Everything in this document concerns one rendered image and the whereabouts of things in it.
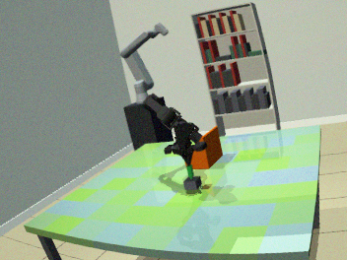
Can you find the green cylinder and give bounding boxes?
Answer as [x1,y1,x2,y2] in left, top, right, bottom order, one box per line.
[186,164,194,177]

